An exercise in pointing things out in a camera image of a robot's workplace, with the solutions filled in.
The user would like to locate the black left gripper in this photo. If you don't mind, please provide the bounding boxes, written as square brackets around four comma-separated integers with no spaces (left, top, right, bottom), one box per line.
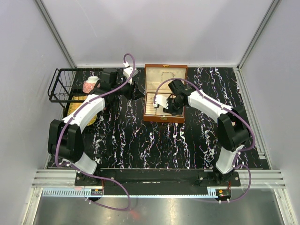
[112,75,145,101]

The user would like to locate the brown jewelry tray insert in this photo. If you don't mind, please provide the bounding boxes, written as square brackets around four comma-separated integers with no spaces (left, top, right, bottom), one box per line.
[144,92,184,117]

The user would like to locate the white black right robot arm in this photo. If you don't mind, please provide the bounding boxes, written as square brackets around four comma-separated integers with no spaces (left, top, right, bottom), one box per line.
[164,78,255,186]

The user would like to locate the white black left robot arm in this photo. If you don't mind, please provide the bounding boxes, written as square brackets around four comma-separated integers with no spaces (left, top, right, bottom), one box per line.
[48,66,143,186]

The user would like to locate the brown leather jewelry box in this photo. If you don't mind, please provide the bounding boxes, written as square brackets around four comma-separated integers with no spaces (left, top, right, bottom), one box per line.
[143,64,188,123]

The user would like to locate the pink patterned ceramic bowl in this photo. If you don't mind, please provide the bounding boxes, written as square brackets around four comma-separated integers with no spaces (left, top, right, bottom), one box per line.
[82,76,100,94]

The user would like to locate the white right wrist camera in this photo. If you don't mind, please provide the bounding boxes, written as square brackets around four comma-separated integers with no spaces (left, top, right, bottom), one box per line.
[153,95,169,109]

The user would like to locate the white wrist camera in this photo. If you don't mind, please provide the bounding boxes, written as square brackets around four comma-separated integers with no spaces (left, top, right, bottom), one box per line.
[153,95,169,109]
[123,61,138,84]

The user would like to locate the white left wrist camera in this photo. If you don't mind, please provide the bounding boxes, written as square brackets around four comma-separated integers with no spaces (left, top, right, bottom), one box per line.
[123,61,138,84]

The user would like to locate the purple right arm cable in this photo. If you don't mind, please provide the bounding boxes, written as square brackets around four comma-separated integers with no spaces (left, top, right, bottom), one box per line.
[153,77,256,203]

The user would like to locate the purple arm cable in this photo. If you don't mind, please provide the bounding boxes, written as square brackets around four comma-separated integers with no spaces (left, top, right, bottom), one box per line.
[153,77,256,203]
[55,53,137,211]

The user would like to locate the black wire dish rack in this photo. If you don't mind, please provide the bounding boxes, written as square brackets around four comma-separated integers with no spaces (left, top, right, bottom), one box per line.
[47,68,103,110]

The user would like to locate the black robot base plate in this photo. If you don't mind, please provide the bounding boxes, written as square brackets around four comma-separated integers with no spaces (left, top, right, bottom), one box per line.
[75,167,242,195]

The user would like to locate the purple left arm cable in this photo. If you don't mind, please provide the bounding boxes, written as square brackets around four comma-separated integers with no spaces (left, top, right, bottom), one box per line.
[55,53,137,211]

